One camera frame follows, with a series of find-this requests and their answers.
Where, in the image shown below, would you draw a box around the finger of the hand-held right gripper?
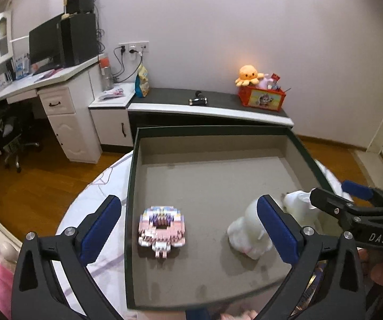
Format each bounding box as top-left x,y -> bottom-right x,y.
309,187 -> 383,232
341,179 -> 383,209

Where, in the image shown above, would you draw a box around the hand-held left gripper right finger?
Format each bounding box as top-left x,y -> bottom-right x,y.
256,194 -> 367,320

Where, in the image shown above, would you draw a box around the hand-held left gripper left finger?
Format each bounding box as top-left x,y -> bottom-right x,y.
11,194 -> 125,320

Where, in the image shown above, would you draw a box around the white round figurine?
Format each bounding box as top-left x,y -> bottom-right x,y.
227,197 -> 274,260

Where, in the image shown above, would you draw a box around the pink brick figure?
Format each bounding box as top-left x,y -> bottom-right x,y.
137,206 -> 188,260

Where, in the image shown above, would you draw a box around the pink storage box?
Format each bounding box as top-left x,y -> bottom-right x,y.
125,125 -> 337,312

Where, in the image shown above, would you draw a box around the low white cabinet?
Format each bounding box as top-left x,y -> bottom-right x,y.
89,83 -> 137,147

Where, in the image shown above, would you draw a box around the red toy box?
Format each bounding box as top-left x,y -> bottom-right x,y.
238,85 -> 285,112

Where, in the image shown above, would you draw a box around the white desk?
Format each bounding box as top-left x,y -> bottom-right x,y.
0,53 -> 107,165

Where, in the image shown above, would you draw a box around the black office chair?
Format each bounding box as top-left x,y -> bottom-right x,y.
0,102 -> 42,174

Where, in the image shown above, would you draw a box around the pink white packets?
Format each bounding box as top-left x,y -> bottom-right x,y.
97,87 -> 125,101

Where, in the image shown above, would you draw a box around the purple plush toy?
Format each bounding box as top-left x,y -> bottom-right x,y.
258,73 -> 275,90

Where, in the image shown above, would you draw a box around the blue yellow snack bag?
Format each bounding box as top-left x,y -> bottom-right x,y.
134,65 -> 151,98

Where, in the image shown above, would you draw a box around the orange lid water bottle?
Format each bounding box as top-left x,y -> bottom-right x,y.
99,58 -> 114,90

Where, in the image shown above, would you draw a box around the orange octopus plush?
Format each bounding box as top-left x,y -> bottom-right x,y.
235,65 -> 265,89

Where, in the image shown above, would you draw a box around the black keyboard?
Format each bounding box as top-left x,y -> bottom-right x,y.
32,64 -> 62,75

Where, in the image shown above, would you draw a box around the blue white booklets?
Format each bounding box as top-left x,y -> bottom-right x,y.
13,53 -> 31,81

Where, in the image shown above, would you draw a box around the black computer tower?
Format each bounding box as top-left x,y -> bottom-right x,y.
60,13 -> 99,68

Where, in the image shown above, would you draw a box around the black monitor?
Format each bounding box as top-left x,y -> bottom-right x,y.
28,13 -> 66,70

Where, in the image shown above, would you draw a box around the black speaker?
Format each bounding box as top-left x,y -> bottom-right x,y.
66,0 -> 95,14

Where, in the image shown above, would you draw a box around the cream bed frame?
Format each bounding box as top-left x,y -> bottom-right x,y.
0,195 -> 22,265

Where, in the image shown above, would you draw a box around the black power cable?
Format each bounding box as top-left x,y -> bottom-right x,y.
124,53 -> 144,84
113,47 -> 127,81

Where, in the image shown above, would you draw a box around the white wall sockets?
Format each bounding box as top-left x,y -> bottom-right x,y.
118,42 -> 150,62

